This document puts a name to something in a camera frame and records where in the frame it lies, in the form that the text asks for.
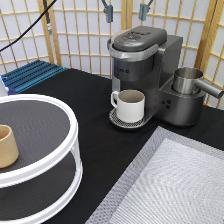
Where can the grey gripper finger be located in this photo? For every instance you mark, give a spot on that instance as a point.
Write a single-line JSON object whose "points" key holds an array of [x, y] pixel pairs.
{"points": [[144, 9], [108, 11]]}

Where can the dark grey coffee machine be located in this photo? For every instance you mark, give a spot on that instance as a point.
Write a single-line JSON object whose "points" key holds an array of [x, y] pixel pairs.
{"points": [[145, 59]]}

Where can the wooden shoji screen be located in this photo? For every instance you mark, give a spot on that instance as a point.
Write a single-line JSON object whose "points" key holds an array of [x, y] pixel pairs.
{"points": [[74, 33]]}

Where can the steel milk frother jug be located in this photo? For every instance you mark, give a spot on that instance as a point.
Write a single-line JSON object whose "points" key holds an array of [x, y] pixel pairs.
{"points": [[190, 81]]}

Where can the white ceramic mug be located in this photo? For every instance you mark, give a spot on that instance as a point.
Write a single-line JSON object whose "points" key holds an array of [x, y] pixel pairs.
{"points": [[129, 105]]}

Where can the tan paper cup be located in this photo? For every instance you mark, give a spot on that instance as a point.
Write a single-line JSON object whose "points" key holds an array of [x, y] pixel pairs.
{"points": [[8, 147]]}

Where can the grey woven placemat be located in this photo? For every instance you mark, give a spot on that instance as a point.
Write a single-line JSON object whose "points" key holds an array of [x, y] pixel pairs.
{"points": [[172, 180]]}

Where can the white two-tier round shelf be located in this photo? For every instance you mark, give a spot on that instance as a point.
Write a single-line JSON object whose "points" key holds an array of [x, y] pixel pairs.
{"points": [[48, 171]]}

